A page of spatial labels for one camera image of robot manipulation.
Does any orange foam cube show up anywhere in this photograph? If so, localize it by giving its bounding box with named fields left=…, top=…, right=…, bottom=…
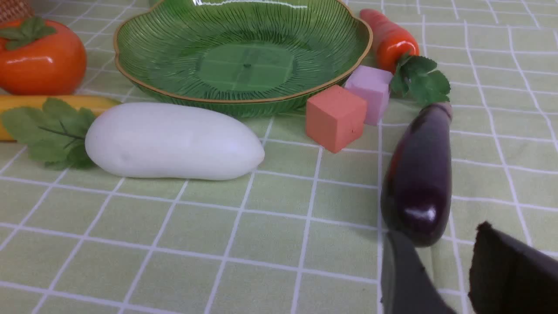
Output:
left=306, top=85, right=367, bottom=153

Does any white toy radish with leaves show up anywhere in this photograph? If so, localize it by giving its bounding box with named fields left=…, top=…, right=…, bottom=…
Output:
left=1, top=97, right=265, bottom=181

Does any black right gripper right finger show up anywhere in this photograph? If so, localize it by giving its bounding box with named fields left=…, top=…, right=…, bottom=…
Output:
left=469, top=222, right=558, bottom=314

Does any pink foam cube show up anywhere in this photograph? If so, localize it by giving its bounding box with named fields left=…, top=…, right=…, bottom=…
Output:
left=344, top=65, right=393, bottom=126

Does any yellow toy banana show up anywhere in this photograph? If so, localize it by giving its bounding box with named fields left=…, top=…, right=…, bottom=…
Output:
left=0, top=95, right=122, bottom=116

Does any purple toy eggplant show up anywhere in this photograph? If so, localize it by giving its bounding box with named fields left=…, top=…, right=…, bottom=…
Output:
left=381, top=102, right=453, bottom=248

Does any orange toy carrot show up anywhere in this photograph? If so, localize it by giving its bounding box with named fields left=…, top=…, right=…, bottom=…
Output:
left=359, top=8, right=452, bottom=106

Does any green glass leaf plate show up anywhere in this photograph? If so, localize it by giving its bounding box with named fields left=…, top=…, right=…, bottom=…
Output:
left=113, top=0, right=373, bottom=118

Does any woven wicker basket green lining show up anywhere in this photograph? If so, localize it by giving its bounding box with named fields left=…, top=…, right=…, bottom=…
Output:
left=0, top=0, right=34, bottom=24

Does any orange toy persimmon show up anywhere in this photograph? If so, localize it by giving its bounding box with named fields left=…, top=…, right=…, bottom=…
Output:
left=0, top=16, right=87, bottom=96

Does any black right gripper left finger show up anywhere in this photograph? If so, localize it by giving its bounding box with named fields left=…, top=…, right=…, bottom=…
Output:
left=381, top=231, right=455, bottom=314

